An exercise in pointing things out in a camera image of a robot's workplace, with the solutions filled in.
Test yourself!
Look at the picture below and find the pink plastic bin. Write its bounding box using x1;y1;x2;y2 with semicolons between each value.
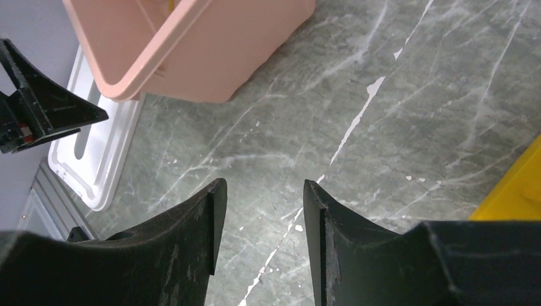
64;0;316;103

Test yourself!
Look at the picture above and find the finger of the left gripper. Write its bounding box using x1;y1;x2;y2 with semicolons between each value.
1;38;108;154

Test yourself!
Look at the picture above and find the yellow test tube rack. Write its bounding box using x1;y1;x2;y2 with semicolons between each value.
469;137;540;221

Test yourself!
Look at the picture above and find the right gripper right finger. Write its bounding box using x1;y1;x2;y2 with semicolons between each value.
303;180;540;305

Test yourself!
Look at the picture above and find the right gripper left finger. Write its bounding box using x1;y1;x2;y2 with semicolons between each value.
1;178;227;305

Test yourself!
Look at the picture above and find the white plastic lid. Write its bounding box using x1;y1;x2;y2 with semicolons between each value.
48;50;144;212

